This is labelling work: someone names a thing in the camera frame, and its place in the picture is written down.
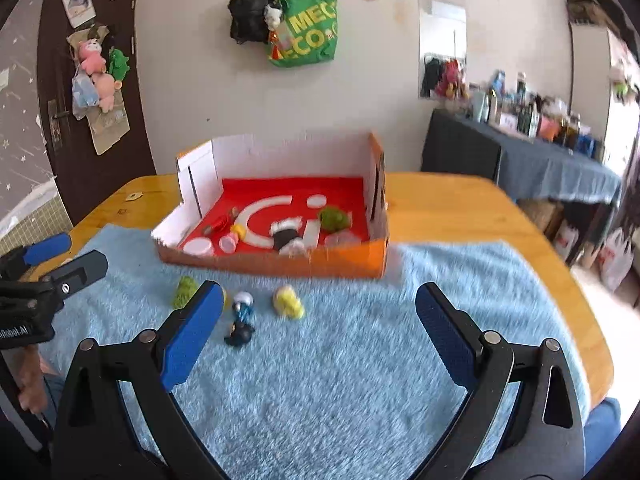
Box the blue sailor figurine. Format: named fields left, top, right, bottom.
left=224, top=292, right=255, bottom=348

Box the small yellow-green plush toy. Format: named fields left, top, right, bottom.
left=272, top=285, right=305, bottom=320

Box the person's hand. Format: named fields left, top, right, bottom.
left=18, top=346, right=47, bottom=414

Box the small wooden tag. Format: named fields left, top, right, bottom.
left=125, top=192, right=143, bottom=202

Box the dark brown door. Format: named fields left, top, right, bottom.
left=37, top=0, right=155, bottom=223

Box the red foil cracker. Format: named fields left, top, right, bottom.
left=202, top=207, right=239, bottom=236

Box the pink yellow small figurine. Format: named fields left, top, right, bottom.
left=218, top=223, right=246, bottom=254

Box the black white wrapped roll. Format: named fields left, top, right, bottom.
left=269, top=217, right=307, bottom=256

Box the pink plush toy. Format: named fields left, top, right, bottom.
left=78, top=39, right=122, bottom=113

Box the light blue towel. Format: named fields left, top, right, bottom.
left=44, top=226, right=590, bottom=479

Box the orange white cardboard box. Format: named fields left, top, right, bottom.
left=151, top=132, right=388, bottom=278

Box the dark green knitted toy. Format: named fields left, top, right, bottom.
left=318, top=206, right=352, bottom=234

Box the clear pink plastic box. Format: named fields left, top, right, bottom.
left=324, top=230, right=362, bottom=247

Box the blue-covered side table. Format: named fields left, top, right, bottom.
left=421, top=110, right=622, bottom=207

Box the black backpack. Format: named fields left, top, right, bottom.
left=228, top=0, right=274, bottom=44

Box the green tote bag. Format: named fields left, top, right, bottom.
left=264, top=0, right=338, bottom=68

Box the white wardrobe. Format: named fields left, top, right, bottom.
left=566, top=0, right=639, bottom=177

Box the wall mirror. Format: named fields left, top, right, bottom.
left=419, top=0, right=468, bottom=99

